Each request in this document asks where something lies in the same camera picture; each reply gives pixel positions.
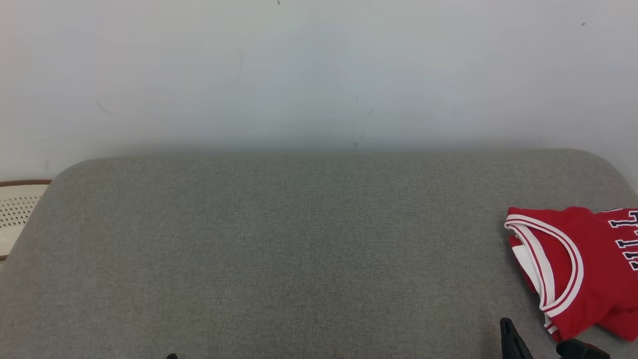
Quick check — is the red jersey with white sleeves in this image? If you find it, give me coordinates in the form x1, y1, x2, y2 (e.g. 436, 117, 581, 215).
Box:
503, 206, 638, 343

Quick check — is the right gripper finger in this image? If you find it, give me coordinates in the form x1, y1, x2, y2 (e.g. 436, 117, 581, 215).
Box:
500, 318, 535, 359

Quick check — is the cream perforated laundry basket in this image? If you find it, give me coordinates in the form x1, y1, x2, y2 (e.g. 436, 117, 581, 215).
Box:
0, 179, 53, 262

